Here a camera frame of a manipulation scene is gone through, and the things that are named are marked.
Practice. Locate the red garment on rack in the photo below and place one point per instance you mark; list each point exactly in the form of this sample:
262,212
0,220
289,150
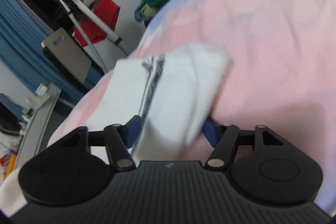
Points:
96,24

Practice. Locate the blue curtain left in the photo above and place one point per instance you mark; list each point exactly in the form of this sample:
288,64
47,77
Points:
22,34

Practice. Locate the white zip-up knit jacket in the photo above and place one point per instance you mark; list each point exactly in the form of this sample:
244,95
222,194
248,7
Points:
173,93

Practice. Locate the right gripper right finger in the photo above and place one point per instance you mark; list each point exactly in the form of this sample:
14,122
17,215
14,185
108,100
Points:
225,141

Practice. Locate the pastel pink blue bed cover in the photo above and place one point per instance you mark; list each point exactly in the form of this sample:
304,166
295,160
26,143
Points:
282,71

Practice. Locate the beige ironing board panel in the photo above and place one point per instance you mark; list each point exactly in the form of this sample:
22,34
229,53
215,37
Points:
69,54

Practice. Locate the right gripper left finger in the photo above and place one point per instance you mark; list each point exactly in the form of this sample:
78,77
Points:
117,139

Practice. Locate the garment steamer stand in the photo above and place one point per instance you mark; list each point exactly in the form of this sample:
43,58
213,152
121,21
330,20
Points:
105,53

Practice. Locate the white dressing table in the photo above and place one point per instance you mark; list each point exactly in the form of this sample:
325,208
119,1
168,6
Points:
33,136

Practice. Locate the orange box on table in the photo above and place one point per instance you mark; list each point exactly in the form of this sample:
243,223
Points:
7,162

